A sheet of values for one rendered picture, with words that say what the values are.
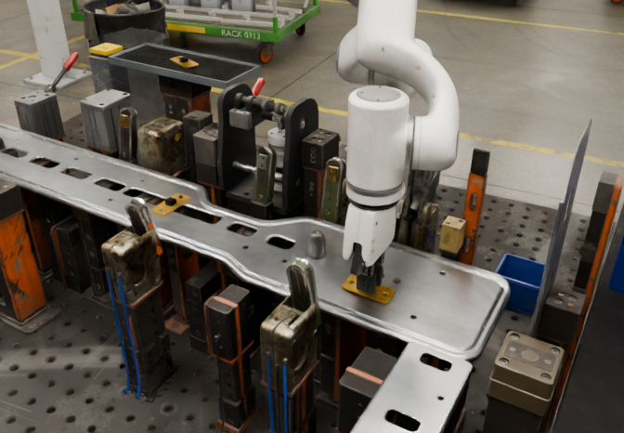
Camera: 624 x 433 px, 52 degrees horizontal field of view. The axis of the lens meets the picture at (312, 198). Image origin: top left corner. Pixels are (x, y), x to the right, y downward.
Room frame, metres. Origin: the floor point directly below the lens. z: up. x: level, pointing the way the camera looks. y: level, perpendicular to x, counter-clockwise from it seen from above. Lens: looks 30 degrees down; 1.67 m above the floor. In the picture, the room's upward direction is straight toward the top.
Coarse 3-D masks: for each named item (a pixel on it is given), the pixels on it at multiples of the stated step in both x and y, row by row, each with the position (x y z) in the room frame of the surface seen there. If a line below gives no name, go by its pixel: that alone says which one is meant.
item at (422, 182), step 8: (416, 176) 1.01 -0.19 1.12; (424, 176) 0.99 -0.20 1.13; (408, 184) 1.00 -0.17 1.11; (416, 184) 1.00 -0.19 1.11; (424, 184) 0.99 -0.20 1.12; (408, 192) 1.00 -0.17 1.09; (416, 192) 1.00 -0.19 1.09; (424, 192) 0.98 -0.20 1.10; (408, 200) 0.99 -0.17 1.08; (424, 200) 0.98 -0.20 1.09; (408, 208) 0.99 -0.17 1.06
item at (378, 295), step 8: (352, 280) 0.85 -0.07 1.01; (344, 288) 0.83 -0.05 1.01; (352, 288) 0.83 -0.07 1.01; (376, 288) 0.83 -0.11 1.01; (384, 288) 0.83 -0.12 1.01; (392, 288) 0.83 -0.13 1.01; (368, 296) 0.81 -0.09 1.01; (376, 296) 0.81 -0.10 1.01; (384, 296) 0.81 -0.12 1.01; (392, 296) 0.81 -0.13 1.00
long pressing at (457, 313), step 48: (48, 144) 1.39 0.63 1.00; (48, 192) 1.16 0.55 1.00; (96, 192) 1.16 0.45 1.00; (192, 192) 1.16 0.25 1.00; (192, 240) 0.98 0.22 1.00; (240, 240) 0.98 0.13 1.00; (288, 240) 0.99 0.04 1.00; (336, 240) 0.98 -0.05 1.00; (288, 288) 0.84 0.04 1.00; (336, 288) 0.84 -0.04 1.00; (432, 288) 0.84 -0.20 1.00; (480, 288) 0.84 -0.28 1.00; (432, 336) 0.72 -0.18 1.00; (480, 336) 0.73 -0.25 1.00
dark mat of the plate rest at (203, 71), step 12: (144, 48) 1.63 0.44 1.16; (156, 48) 1.63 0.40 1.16; (132, 60) 1.53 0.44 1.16; (144, 60) 1.53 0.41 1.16; (156, 60) 1.53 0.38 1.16; (168, 60) 1.53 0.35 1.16; (192, 60) 1.53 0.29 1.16; (204, 60) 1.53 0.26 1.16; (216, 60) 1.53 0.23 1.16; (192, 72) 1.44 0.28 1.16; (204, 72) 1.44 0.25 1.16; (216, 72) 1.44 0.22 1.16; (228, 72) 1.44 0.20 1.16; (240, 72) 1.44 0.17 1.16
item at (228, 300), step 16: (240, 288) 0.85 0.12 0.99; (208, 304) 0.81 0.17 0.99; (224, 304) 0.81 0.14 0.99; (240, 304) 0.82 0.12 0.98; (224, 320) 0.79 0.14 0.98; (240, 320) 0.82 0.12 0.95; (224, 336) 0.79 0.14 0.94; (240, 336) 0.81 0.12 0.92; (224, 352) 0.79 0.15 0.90; (240, 352) 0.81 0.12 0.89; (224, 368) 0.81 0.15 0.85; (240, 368) 0.81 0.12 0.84; (224, 384) 0.81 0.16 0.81; (240, 384) 0.81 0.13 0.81; (224, 400) 0.81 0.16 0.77; (240, 400) 0.81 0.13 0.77; (224, 416) 0.79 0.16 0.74; (240, 416) 0.80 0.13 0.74; (224, 432) 0.79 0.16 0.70; (240, 432) 0.79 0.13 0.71
